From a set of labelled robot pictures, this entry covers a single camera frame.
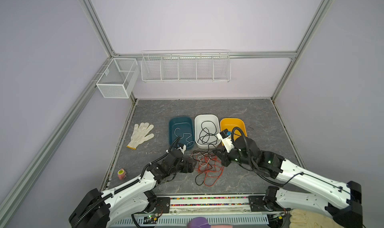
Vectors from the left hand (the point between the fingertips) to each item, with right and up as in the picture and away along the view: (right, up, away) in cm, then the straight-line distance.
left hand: (190, 164), depth 82 cm
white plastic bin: (+11, +19, +22) cm, 31 cm away
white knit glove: (-35, +14, +18) cm, 42 cm away
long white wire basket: (-4, +59, +15) cm, 61 cm away
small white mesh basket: (-51, +53, +21) cm, 77 cm away
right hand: (+11, +10, -12) cm, 20 cm away
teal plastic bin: (-7, +19, +20) cm, 28 cm away
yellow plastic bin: (+28, +21, +26) cm, 43 cm away
